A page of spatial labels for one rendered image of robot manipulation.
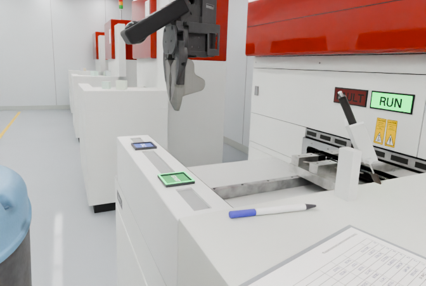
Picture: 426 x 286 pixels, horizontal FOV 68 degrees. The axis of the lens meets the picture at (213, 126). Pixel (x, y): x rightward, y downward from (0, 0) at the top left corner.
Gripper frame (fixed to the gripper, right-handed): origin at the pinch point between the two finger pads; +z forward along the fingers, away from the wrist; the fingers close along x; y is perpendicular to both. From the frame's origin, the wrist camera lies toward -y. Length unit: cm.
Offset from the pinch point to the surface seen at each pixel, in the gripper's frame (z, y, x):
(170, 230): 17.8, -4.0, -11.7
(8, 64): 6, -125, 796
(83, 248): 110, -11, 146
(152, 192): 15.9, -4.0, -0.9
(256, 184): 25.7, 30.7, 17.1
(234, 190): 26.5, 23.5, 17.1
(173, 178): 14.2, 0.3, 0.2
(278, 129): 17, 59, 45
